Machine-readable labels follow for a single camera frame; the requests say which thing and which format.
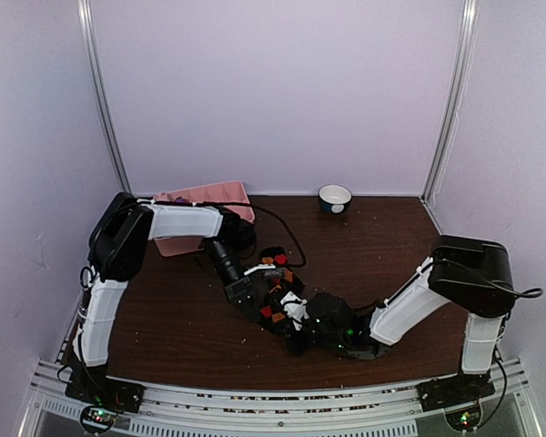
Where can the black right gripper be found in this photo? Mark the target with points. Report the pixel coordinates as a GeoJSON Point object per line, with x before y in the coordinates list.
{"type": "Point", "coordinates": [298, 348]}

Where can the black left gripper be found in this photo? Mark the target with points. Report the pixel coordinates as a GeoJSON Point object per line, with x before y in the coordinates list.
{"type": "Point", "coordinates": [241, 289]}

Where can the black red yellow argyle sock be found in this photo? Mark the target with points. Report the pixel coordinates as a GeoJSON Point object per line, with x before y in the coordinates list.
{"type": "Point", "coordinates": [272, 317]}

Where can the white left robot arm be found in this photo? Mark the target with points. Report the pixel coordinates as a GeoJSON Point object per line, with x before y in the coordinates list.
{"type": "Point", "coordinates": [117, 250]}

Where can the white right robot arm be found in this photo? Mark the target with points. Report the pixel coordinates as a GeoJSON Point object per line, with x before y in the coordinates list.
{"type": "Point", "coordinates": [473, 274]}

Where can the pink divided organizer tray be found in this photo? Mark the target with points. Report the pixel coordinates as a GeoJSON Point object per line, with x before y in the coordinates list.
{"type": "Point", "coordinates": [170, 245]}

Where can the dark blue white bowl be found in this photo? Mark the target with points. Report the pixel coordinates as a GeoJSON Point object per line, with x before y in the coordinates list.
{"type": "Point", "coordinates": [334, 199]}

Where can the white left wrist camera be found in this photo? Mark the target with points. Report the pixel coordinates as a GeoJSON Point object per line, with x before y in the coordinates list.
{"type": "Point", "coordinates": [258, 268]}

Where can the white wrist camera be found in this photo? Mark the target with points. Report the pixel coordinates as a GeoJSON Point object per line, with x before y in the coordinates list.
{"type": "Point", "coordinates": [295, 308]}
{"type": "Point", "coordinates": [258, 268]}

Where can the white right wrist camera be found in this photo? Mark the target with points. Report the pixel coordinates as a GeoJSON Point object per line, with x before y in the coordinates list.
{"type": "Point", "coordinates": [295, 308]}

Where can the front aluminium rail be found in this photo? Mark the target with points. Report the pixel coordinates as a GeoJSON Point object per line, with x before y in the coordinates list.
{"type": "Point", "coordinates": [394, 409]}

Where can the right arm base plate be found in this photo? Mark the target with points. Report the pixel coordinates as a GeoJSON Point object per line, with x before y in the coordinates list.
{"type": "Point", "coordinates": [454, 390]}

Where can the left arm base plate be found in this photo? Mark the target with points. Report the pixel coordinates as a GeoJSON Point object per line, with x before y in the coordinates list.
{"type": "Point", "coordinates": [111, 394]}

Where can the right aluminium frame post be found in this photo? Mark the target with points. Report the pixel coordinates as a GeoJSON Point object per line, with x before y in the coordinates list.
{"type": "Point", "coordinates": [450, 121]}

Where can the aluminium frame post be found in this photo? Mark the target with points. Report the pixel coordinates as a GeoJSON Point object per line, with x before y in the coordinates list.
{"type": "Point", "coordinates": [88, 31]}
{"type": "Point", "coordinates": [450, 121]}

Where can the left aluminium frame post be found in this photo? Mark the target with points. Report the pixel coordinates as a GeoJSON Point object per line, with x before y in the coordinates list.
{"type": "Point", "coordinates": [88, 31]}

